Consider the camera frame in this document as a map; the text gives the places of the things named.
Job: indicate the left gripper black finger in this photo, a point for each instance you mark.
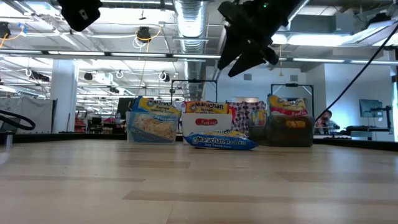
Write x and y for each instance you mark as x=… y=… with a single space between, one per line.
x=79 y=14

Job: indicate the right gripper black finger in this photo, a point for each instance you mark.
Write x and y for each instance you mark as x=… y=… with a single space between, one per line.
x=233 y=49
x=252 y=60

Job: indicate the light blue Maruchan noodle pack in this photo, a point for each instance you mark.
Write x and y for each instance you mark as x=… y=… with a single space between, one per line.
x=287 y=105
x=259 y=117

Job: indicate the blue Maruchan soy sauce pack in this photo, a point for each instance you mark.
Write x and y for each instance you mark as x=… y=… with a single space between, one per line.
x=220 y=142
x=155 y=127

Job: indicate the computer monitor on arm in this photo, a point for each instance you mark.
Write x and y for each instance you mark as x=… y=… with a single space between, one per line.
x=370 y=107

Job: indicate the linear ceiling light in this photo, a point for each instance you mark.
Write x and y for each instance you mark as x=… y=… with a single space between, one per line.
x=77 y=53

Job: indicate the polka dot fabric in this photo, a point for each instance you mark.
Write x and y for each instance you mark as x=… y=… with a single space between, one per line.
x=244 y=112

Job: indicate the black ceiling-mounted device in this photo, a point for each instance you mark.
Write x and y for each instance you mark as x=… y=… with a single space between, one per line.
x=143 y=34

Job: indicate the white square pillar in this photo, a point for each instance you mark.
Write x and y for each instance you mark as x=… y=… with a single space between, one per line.
x=63 y=90

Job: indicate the grey plastic bin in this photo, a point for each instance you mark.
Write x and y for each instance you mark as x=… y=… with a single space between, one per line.
x=295 y=137

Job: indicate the white plastic bin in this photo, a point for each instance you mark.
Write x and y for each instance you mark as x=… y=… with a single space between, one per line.
x=189 y=133

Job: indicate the person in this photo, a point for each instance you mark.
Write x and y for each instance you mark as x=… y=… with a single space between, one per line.
x=326 y=119

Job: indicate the black desk monitor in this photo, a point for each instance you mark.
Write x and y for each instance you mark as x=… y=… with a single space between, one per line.
x=124 y=104

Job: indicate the grey partition screen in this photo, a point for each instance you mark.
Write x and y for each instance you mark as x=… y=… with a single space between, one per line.
x=40 y=112

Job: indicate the clear plastic bin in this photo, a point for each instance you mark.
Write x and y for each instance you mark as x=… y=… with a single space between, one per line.
x=128 y=137

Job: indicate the black desk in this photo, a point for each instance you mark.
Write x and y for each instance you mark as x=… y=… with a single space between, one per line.
x=367 y=128

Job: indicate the silver ventilation duct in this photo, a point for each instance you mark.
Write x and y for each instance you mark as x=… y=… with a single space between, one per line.
x=191 y=31

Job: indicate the black metal frame stand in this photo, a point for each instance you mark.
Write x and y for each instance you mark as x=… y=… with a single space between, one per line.
x=192 y=81
x=292 y=85

